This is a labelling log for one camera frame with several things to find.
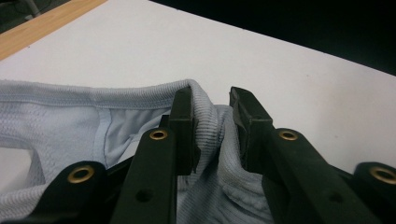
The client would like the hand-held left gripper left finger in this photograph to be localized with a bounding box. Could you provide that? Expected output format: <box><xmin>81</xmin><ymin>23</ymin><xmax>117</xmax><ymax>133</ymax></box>
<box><xmin>160</xmin><ymin>86</ymin><xmax>201</xmax><ymax>175</ymax></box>

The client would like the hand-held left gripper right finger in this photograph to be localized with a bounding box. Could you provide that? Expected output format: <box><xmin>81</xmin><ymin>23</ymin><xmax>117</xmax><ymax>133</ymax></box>
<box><xmin>229</xmin><ymin>86</ymin><xmax>276</xmax><ymax>175</ymax></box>

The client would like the light grey-blue sleeveless top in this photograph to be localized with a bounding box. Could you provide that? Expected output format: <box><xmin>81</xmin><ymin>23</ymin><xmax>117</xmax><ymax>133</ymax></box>
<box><xmin>0</xmin><ymin>78</ymin><xmax>276</xmax><ymax>224</ymax></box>

